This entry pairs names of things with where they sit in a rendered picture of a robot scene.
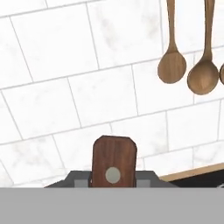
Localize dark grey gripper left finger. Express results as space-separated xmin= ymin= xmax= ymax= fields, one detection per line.
xmin=44 ymin=170 xmax=94 ymax=189

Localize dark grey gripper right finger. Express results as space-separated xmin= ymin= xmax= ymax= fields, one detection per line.
xmin=136 ymin=170 xmax=179 ymax=189

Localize wooden spoon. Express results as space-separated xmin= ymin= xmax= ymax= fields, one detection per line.
xmin=186 ymin=0 xmax=220 ymax=95
xmin=157 ymin=0 xmax=187 ymax=85
xmin=219 ymin=62 xmax=224 ymax=86

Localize black hob with wooden edge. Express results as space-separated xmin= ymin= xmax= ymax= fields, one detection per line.
xmin=158 ymin=162 xmax=224 ymax=189

